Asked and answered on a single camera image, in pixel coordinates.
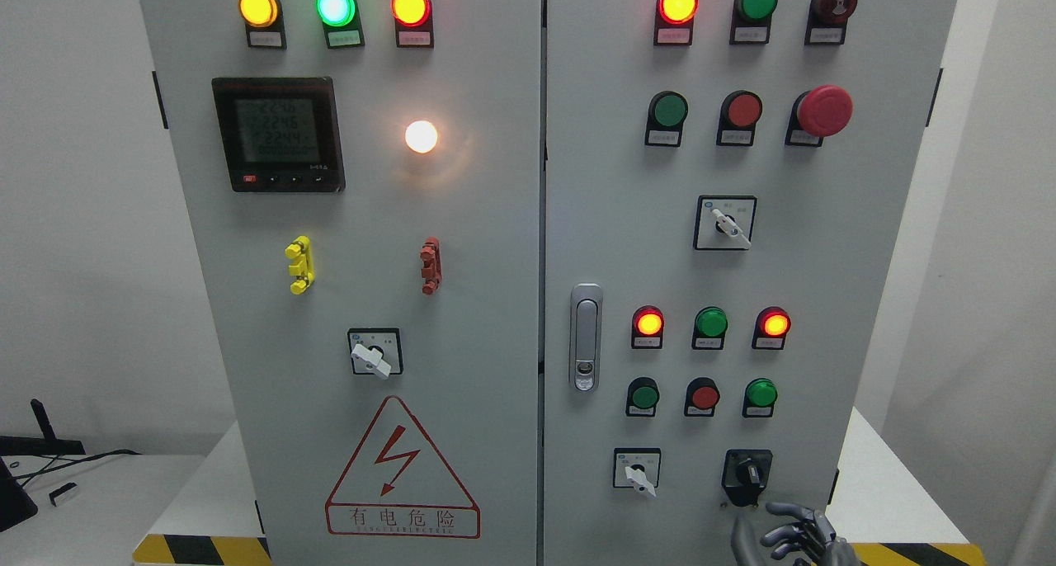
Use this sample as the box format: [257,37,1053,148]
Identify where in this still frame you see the red indicator middle right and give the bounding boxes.
[752,306,791,351]

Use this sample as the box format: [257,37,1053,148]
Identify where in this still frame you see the yellow terminal connector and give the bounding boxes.
[285,235,314,295]

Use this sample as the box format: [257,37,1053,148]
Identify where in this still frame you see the red push button upper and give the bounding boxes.
[716,90,762,146]

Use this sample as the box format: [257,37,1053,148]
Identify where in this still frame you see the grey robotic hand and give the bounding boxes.
[729,502,861,565]

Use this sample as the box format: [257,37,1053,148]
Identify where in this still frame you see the green push button upper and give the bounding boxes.
[644,90,689,148]

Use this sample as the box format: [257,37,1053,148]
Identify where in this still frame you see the dark red buzzer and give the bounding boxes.
[804,0,859,46]

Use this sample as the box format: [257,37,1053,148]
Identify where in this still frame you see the small white black adapter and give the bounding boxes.
[48,482,80,508]

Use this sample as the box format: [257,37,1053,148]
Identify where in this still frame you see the grey electrical control cabinet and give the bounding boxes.
[140,0,957,565]

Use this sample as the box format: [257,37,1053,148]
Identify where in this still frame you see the black digital power meter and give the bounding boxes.
[211,76,346,193]

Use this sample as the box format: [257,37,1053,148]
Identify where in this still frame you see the green lit indicator light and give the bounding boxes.
[314,0,365,50]

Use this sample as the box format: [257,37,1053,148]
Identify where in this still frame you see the black device with antenna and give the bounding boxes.
[1,399,84,456]

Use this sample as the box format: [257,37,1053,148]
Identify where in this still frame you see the green indicator top right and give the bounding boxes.
[729,0,780,45]

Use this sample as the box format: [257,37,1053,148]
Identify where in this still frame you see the white selector switch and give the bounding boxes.
[611,448,662,499]
[693,195,757,251]

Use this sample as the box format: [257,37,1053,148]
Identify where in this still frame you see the white selector switch lower right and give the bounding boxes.
[611,448,662,499]

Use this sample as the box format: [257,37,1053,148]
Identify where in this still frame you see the green indicator middle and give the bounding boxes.
[691,306,728,350]

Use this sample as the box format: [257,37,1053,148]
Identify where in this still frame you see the green push button lower right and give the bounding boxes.
[742,378,780,418]

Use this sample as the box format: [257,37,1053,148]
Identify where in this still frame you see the red push button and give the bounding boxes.
[716,90,762,146]
[683,377,721,418]

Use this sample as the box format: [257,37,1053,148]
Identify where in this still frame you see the red push button lower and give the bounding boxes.
[683,377,721,418]

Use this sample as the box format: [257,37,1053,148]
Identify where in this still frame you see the red terminal connector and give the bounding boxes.
[419,238,444,296]

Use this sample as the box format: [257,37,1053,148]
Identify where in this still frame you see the white lit indicator lamp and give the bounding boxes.
[404,120,439,155]

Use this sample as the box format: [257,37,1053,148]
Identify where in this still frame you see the green push button lower left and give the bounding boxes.
[624,375,660,418]

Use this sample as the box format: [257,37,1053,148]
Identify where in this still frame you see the red lit indicator top right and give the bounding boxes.
[653,0,699,46]

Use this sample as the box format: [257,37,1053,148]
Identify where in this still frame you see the silver door latch handle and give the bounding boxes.
[569,283,603,392]

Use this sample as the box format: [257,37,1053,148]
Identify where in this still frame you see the red electrical hazard warning sticker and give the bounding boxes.
[325,394,480,539]

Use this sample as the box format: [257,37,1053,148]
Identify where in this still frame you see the white selector switch left door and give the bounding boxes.
[346,327,403,380]

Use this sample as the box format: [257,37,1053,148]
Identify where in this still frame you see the red lit indicator middle left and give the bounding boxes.
[631,305,665,350]

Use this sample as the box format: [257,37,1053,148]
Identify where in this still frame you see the black rotary knob switch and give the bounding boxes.
[721,449,773,508]

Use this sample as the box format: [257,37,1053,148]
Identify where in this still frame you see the green push button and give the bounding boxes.
[644,90,689,148]
[742,378,780,418]
[624,375,660,418]

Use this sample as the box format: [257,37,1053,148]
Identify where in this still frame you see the red lit indicator light left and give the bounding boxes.
[391,0,435,50]

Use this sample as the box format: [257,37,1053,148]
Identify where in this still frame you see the yellow indicator light top left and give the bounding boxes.
[238,0,286,50]

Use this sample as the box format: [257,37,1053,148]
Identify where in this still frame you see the black cable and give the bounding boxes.
[7,449,144,491]

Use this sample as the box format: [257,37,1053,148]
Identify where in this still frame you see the red emergency stop mushroom button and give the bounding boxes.
[785,84,855,148]

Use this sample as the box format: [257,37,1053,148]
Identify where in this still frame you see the white selector switch upper right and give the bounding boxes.
[693,195,757,251]

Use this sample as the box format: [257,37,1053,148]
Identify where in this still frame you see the white platform with hazard stripes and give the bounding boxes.
[133,413,987,565]

